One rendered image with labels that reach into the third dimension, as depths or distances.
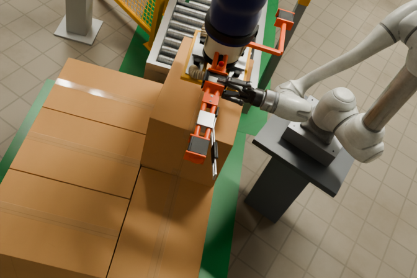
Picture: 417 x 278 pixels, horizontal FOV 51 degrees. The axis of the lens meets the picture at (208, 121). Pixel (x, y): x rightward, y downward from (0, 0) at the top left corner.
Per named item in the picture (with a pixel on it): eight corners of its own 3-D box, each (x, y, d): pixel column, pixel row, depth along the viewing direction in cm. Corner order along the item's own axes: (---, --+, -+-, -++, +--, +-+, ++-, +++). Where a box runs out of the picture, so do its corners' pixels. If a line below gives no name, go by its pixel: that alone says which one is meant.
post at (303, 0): (254, 90, 358) (301, -12, 281) (261, 93, 358) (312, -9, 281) (252, 97, 354) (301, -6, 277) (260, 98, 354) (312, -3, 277)
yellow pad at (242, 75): (231, 43, 218) (234, 35, 214) (251, 48, 219) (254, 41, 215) (220, 91, 197) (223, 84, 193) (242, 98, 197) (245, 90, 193)
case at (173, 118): (172, 84, 268) (184, 35, 237) (234, 106, 269) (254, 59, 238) (139, 163, 229) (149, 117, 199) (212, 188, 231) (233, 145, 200)
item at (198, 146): (188, 141, 163) (190, 133, 160) (206, 146, 164) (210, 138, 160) (183, 159, 158) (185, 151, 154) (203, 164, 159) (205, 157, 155)
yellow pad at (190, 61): (195, 31, 217) (197, 23, 213) (214, 37, 218) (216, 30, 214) (179, 79, 195) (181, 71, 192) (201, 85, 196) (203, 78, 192)
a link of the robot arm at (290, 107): (272, 118, 179) (269, 109, 191) (308, 130, 179) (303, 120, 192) (281, 94, 175) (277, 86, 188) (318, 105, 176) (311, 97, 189)
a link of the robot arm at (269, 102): (270, 118, 183) (256, 113, 182) (272, 102, 188) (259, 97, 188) (278, 103, 176) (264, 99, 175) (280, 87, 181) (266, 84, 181)
